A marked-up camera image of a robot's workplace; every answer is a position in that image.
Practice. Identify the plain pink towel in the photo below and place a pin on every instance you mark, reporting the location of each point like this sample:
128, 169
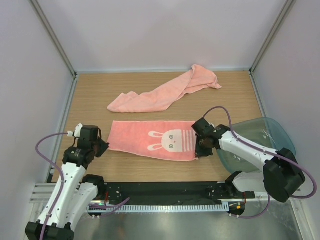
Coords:
161, 98

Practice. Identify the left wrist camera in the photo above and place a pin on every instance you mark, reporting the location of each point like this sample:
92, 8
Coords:
77, 131

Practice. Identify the white slotted cable duct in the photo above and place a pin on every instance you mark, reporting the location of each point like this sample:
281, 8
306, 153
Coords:
130, 209

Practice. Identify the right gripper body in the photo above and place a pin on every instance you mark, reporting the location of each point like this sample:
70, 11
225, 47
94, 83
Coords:
202, 148

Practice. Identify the clear blue plastic tray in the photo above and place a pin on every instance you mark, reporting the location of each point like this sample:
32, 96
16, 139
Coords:
263, 131

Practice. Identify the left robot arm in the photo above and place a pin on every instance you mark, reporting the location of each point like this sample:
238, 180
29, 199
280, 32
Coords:
74, 190

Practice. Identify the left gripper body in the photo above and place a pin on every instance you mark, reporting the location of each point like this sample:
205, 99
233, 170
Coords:
99, 146

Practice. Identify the pink bunny towel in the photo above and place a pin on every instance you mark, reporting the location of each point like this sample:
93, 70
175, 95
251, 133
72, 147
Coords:
163, 140

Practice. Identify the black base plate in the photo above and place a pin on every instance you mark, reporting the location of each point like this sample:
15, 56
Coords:
212, 189

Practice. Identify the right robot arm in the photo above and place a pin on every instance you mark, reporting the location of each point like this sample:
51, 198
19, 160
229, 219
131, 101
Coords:
277, 170

